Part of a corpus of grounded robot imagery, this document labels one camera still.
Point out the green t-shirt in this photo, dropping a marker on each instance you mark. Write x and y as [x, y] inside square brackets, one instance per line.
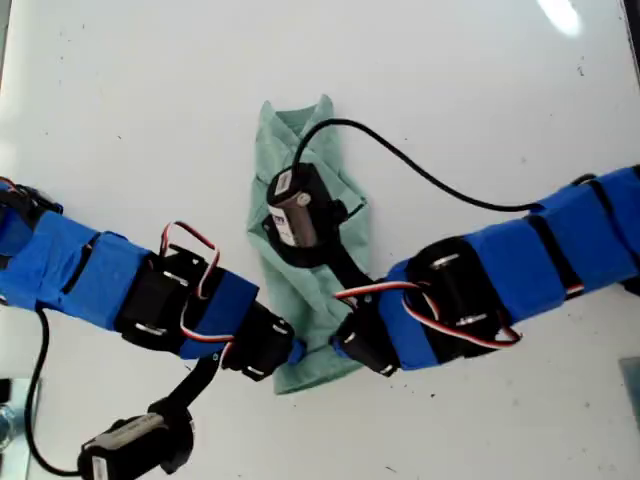
[315, 372]

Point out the black camera stalk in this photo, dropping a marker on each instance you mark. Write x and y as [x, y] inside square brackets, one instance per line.
[197, 375]
[350, 272]

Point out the black camera box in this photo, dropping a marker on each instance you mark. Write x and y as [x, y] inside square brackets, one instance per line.
[135, 435]
[300, 215]

